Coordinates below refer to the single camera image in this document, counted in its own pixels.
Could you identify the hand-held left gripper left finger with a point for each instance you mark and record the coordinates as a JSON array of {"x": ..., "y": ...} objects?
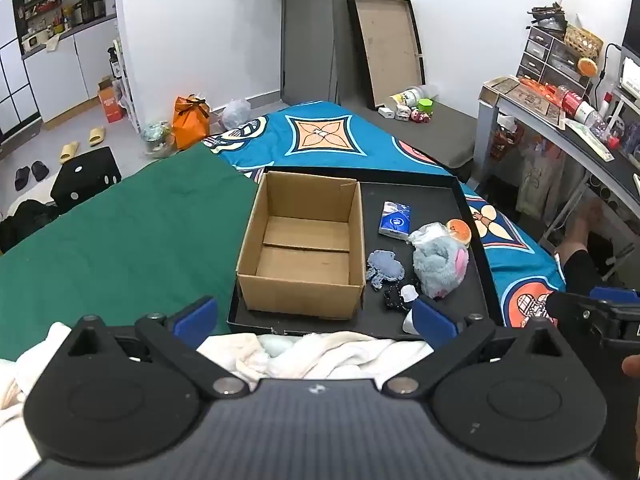
[{"x": 195, "y": 316}]

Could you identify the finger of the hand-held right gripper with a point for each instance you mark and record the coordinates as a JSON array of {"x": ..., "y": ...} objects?
[
  {"x": 612, "y": 294},
  {"x": 565, "y": 306}
]

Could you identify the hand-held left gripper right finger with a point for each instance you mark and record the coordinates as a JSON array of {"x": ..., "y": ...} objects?
[{"x": 435, "y": 324}]

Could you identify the black fabric toy white patch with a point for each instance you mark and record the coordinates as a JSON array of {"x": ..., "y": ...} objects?
[{"x": 392, "y": 301}]

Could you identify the grey plush toy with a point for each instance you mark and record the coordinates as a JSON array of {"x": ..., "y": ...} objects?
[{"x": 437, "y": 260}]

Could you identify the orange round plush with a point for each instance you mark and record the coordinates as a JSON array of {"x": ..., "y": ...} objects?
[{"x": 460, "y": 232}]

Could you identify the brown cardboard box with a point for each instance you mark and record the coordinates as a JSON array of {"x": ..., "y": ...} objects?
[{"x": 300, "y": 260}]

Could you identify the black shallow tray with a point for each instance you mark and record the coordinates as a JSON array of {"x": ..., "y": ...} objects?
[{"x": 430, "y": 195}]

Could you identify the person's right hand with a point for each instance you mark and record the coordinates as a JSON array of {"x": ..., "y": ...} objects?
[{"x": 631, "y": 365}]

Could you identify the person's leg in black shorts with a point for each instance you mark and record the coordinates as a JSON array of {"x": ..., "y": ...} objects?
[{"x": 580, "y": 260}]

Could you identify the small grey-blue plush piece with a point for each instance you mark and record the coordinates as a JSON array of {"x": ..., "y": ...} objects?
[{"x": 385, "y": 267}]

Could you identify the green blanket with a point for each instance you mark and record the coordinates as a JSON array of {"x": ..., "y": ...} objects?
[{"x": 125, "y": 240}]

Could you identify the blue tissue pack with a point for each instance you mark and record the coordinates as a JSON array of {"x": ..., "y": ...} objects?
[{"x": 395, "y": 220}]

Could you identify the white fluffy cloth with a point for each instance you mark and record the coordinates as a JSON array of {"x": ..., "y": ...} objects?
[{"x": 325, "y": 355}]

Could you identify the white printed tote bag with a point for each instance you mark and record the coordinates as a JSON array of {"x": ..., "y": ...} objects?
[{"x": 542, "y": 180}]

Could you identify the red hanging bag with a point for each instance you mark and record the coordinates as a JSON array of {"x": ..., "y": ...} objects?
[{"x": 505, "y": 142}]

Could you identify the black dice stool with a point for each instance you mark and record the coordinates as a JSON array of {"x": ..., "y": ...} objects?
[{"x": 87, "y": 177}]

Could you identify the clear plastic bag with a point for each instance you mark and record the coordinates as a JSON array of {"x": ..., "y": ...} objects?
[{"x": 157, "y": 140}]

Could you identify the white bottle red cap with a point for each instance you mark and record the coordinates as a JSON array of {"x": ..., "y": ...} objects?
[{"x": 607, "y": 104}]

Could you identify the black bag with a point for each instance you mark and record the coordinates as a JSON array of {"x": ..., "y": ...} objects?
[{"x": 27, "y": 225}]

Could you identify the orange gift bag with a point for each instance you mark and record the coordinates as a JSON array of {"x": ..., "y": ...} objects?
[{"x": 190, "y": 125}]

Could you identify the grey folding mattress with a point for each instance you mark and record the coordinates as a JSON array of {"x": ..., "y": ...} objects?
[{"x": 445, "y": 132}]

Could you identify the red white can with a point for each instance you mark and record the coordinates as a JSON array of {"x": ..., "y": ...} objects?
[{"x": 575, "y": 104}]

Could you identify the white plastic bag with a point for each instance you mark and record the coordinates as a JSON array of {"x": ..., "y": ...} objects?
[{"x": 236, "y": 115}]

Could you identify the yellow slipper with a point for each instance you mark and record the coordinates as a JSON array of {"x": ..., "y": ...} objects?
[
  {"x": 69, "y": 152},
  {"x": 96, "y": 136}
]

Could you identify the red small toy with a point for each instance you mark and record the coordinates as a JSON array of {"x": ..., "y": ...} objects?
[{"x": 421, "y": 117}]

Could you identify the brown cardboard board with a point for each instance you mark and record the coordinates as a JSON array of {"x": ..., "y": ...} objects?
[{"x": 525, "y": 100}]

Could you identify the black slipper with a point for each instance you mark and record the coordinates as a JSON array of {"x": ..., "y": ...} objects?
[
  {"x": 21, "y": 179},
  {"x": 40, "y": 171}
]

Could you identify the white small toy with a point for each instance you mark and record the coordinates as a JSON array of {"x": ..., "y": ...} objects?
[{"x": 402, "y": 113}]

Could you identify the green jar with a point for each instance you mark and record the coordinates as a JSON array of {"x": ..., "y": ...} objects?
[{"x": 425, "y": 106}]

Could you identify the white charger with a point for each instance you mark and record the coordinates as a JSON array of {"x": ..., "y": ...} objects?
[{"x": 386, "y": 111}]

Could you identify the blue patterned bedsheet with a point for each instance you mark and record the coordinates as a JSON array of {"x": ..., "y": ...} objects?
[{"x": 320, "y": 135}]

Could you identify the orange ball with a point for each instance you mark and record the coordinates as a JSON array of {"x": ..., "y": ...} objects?
[{"x": 587, "y": 67}]

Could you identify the orange cardboard box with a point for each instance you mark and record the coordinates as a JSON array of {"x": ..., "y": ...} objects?
[{"x": 111, "y": 102}]

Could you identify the yellow label bottle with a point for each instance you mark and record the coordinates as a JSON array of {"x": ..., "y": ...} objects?
[{"x": 407, "y": 96}]

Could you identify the white shelf rack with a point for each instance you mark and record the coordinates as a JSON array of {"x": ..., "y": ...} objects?
[{"x": 125, "y": 85}]

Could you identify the grey drawer organizer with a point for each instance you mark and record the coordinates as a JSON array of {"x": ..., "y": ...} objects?
[{"x": 547, "y": 57}]

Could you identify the wicker basket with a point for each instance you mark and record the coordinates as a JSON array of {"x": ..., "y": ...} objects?
[{"x": 585, "y": 41}]

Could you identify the computer monitor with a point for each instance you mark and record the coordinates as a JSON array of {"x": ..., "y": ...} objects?
[{"x": 632, "y": 25}]

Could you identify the white kitchen cabinet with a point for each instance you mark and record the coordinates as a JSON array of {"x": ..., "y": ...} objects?
[{"x": 65, "y": 75}]

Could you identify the black tray lid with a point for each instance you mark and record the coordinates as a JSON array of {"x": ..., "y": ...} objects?
[{"x": 387, "y": 45}]

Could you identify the black framed sliding door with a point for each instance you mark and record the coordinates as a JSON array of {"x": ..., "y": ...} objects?
[{"x": 12, "y": 85}]

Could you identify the grey door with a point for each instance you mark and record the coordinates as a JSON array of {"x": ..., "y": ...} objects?
[{"x": 310, "y": 35}]

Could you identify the shelf of kitchen jars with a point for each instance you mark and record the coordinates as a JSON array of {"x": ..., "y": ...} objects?
[{"x": 60, "y": 10}]

